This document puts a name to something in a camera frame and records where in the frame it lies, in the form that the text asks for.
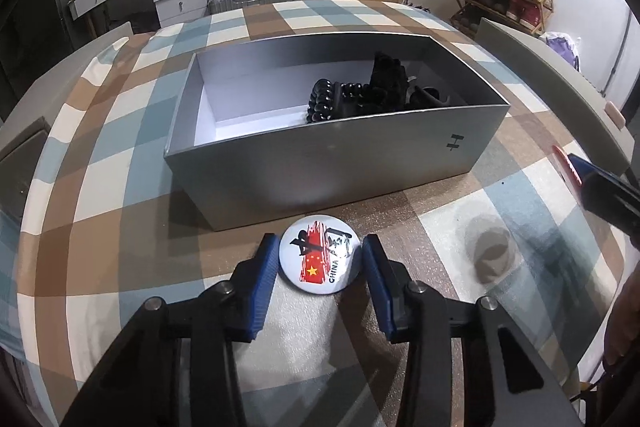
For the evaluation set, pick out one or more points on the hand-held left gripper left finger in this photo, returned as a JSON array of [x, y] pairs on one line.
[[265, 277]]

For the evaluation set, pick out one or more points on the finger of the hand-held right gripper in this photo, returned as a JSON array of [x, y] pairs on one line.
[[610, 197]]

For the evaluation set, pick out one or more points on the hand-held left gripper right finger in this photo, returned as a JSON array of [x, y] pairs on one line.
[[376, 277]]

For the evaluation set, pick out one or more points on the round badge with red print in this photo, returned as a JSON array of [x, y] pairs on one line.
[[315, 257]]

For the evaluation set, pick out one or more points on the grey cardboard box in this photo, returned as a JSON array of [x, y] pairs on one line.
[[325, 167]]

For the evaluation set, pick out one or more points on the grey bed footboard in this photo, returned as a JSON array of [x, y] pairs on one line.
[[550, 72]]

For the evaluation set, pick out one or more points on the purple bag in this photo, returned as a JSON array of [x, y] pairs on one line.
[[562, 47]]

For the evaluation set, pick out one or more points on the checked blanket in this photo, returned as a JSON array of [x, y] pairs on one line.
[[100, 207]]

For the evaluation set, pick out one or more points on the black hair claw clip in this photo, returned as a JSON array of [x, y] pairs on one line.
[[387, 74]]

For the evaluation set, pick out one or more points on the grey nightstand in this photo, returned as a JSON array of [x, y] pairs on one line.
[[22, 162]]

